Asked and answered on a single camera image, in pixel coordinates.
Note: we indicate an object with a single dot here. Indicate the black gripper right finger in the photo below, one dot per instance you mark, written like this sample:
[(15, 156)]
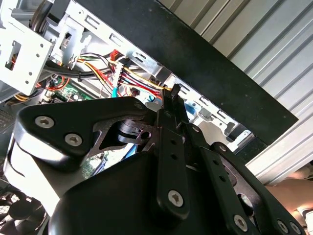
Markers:
[(220, 176)]

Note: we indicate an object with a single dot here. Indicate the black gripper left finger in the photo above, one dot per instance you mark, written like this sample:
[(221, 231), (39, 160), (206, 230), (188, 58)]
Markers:
[(73, 122)]

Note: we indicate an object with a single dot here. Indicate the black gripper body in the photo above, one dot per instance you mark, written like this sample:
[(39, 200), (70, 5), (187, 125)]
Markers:
[(117, 200)]

